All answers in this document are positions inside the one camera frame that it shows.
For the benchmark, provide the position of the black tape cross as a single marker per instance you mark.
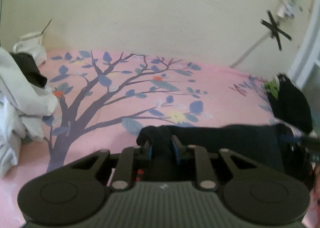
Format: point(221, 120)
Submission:
point(275, 29)

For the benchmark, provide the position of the pink floral bed sheet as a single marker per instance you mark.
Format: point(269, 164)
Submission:
point(150, 93)

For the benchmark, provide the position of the white bag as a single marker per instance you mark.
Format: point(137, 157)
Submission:
point(30, 43)

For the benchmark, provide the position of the white clothes pile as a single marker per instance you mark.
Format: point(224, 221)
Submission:
point(22, 108)

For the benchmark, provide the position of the black red white patterned sweater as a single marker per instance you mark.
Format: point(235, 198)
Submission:
point(225, 145)

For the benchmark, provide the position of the white door frame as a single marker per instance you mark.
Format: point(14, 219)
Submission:
point(306, 50)

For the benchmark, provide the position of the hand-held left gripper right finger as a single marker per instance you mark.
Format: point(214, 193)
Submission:
point(176, 151)

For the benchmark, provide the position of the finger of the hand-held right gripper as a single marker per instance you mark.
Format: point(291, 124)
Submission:
point(290, 138)

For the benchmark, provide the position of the green cloth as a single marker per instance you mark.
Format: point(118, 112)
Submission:
point(272, 88)

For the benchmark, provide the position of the person's right hand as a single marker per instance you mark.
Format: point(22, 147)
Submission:
point(315, 185)

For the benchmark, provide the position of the black garment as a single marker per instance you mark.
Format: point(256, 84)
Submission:
point(31, 69)

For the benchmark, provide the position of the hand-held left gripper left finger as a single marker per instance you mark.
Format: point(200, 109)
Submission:
point(150, 150)

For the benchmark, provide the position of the folded black clothes stack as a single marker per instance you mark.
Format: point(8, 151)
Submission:
point(292, 105)

